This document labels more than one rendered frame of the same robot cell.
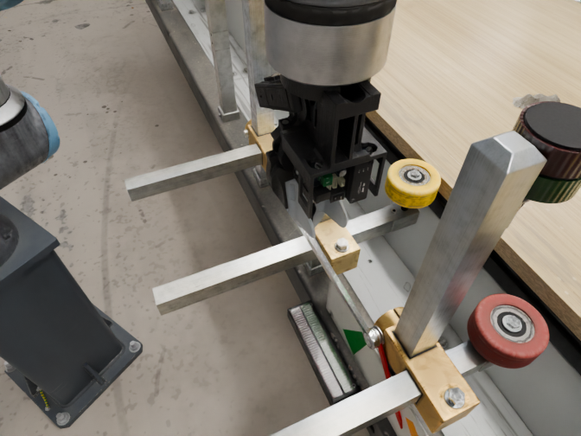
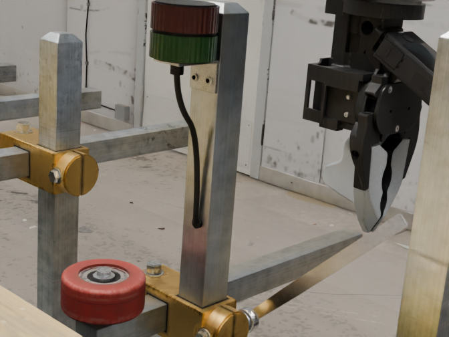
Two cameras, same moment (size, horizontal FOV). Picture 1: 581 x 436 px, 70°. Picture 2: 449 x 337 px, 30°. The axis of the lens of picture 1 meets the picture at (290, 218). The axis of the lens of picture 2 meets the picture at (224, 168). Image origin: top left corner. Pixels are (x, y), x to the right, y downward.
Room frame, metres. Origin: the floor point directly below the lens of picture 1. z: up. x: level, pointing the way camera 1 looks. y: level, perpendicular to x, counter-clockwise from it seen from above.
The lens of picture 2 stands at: (0.94, -0.44, 1.23)
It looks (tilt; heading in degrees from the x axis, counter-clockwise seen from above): 16 degrees down; 157
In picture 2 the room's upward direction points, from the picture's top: 4 degrees clockwise
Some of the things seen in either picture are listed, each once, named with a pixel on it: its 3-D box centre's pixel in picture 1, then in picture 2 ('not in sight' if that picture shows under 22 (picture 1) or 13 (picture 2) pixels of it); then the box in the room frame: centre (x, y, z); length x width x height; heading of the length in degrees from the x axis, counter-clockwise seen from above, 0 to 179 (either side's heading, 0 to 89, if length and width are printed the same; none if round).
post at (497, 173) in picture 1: (424, 316); (206, 246); (0.22, -0.15, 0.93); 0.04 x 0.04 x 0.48; 24
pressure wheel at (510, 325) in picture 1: (494, 343); (101, 324); (0.22, -0.25, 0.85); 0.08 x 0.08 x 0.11
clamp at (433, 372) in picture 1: (422, 362); (184, 312); (0.20, -0.16, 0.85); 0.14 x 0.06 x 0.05; 24
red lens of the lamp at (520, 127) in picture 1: (558, 138); (184, 16); (0.24, -0.19, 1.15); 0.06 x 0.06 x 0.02
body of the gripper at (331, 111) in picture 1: (325, 131); (369, 67); (0.29, -0.03, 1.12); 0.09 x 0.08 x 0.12; 24
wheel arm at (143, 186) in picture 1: (242, 159); not in sight; (0.62, 0.09, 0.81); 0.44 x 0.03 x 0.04; 114
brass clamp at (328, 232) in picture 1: (324, 232); not in sight; (0.43, -0.06, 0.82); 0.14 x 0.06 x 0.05; 24
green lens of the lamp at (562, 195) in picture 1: (542, 164); (183, 45); (0.24, -0.19, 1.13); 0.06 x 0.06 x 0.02
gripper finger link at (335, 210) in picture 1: (330, 207); (349, 182); (0.30, -0.04, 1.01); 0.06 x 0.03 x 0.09; 24
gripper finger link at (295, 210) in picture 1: (304, 215); (368, 176); (0.29, -0.01, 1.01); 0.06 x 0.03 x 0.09; 24
